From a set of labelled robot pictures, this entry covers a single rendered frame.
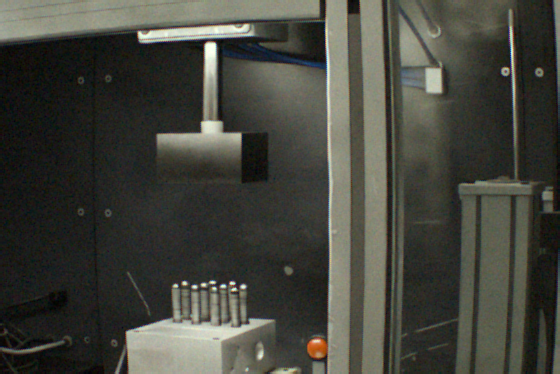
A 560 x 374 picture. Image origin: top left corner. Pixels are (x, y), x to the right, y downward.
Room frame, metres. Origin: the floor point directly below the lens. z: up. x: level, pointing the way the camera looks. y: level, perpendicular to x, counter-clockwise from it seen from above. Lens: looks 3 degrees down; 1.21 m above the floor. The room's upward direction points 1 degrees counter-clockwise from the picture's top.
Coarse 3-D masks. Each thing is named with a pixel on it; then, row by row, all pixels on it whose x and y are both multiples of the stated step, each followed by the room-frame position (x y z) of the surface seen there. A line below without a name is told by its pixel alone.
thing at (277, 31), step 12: (240, 24) 1.08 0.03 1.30; (252, 24) 1.08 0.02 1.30; (264, 24) 1.11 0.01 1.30; (276, 24) 1.13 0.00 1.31; (144, 36) 1.12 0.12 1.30; (156, 36) 1.11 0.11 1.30; (168, 36) 1.11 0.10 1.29; (180, 36) 1.11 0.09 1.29; (192, 36) 1.10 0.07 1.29; (204, 36) 1.10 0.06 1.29; (216, 36) 1.09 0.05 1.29; (228, 36) 1.09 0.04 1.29; (240, 36) 1.09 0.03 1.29; (252, 36) 1.09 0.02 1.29; (264, 36) 1.11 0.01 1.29; (276, 36) 1.13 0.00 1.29
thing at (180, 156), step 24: (216, 48) 1.13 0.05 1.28; (216, 72) 1.13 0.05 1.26; (216, 96) 1.13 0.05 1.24; (216, 120) 1.13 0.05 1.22; (168, 144) 1.12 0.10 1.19; (192, 144) 1.12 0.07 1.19; (216, 144) 1.11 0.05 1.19; (240, 144) 1.10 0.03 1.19; (264, 144) 1.15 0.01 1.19; (168, 168) 1.13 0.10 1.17; (192, 168) 1.12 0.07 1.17; (216, 168) 1.11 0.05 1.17; (240, 168) 1.10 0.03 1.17; (264, 168) 1.15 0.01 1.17
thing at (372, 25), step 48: (336, 0) 0.87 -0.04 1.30; (336, 48) 0.88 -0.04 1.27; (384, 48) 0.86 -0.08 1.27; (336, 96) 0.88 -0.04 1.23; (384, 96) 0.86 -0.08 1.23; (336, 144) 0.88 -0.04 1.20; (384, 144) 0.86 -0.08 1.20; (336, 192) 0.88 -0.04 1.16; (384, 192) 0.86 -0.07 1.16; (336, 240) 0.88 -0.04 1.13; (384, 240) 0.86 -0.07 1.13; (336, 288) 0.88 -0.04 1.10; (384, 288) 0.86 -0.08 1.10; (336, 336) 0.88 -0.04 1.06; (384, 336) 0.86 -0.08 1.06
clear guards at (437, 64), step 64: (0, 0) 0.99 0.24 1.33; (64, 0) 0.96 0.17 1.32; (128, 0) 0.94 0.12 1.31; (192, 0) 0.92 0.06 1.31; (256, 0) 0.90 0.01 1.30; (320, 0) 0.88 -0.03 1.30; (384, 0) 0.86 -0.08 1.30; (448, 0) 0.84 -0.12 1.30; (512, 0) 0.82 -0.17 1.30; (448, 64) 0.84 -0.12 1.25; (512, 64) 0.83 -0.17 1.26; (448, 128) 0.84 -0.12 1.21; (512, 128) 0.83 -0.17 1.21; (448, 192) 0.84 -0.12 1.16; (512, 192) 0.83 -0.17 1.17; (448, 256) 0.84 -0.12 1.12; (512, 256) 0.83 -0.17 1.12; (448, 320) 0.84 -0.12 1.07; (512, 320) 0.83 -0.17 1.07
